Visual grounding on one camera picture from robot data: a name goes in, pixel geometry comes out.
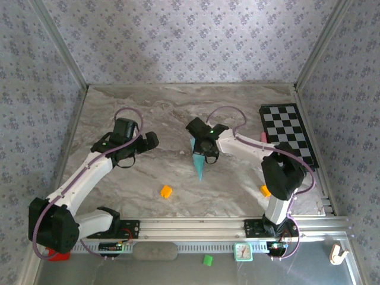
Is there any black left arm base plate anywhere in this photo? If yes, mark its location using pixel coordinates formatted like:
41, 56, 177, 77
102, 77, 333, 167
86, 219, 141, 240

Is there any red toy brick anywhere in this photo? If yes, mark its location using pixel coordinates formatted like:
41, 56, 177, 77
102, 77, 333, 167
46, 249, 72, 262

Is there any wooden hook piece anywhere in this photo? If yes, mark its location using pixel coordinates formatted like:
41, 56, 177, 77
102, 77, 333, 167
330, 243, 350, 265

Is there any grey slotted cable duct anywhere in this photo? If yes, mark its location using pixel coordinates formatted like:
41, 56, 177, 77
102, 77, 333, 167
71, 240, 273, 253

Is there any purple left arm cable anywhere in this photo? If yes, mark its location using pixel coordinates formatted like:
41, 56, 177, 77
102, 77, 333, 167
31, 107, 145, 261

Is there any aluminium mounting rail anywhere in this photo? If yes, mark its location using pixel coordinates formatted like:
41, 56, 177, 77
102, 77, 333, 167
74, 216, 351, 240

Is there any aluminium frame post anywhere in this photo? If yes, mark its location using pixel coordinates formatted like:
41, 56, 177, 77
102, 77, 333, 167
293, 0, 354, 90
29, 0, 90, 90

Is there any grey oval stone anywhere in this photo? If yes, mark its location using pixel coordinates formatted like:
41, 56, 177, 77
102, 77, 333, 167
132, 242, 179, 261

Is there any light blue cloth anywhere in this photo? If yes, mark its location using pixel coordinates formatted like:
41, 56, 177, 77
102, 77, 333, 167
191, 138, 208, 182

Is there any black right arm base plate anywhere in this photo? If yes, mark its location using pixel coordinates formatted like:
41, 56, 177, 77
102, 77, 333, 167
243, 218, 299, 238

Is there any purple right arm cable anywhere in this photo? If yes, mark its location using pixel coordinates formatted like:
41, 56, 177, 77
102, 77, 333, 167
206, 106, 317, 261

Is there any black and grey chessboard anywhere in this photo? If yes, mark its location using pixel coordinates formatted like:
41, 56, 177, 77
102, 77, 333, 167
259, 103, 320, 172

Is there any small teal clock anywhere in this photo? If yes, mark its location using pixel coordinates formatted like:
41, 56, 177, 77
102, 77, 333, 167
233, 242, 254, 262

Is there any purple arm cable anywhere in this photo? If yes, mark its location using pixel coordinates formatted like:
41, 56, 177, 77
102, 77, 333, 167
31, 107, 145, 261
206, 106, 317, 261

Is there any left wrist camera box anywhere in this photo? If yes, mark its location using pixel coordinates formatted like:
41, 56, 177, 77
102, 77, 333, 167
112, 118, 139, 139

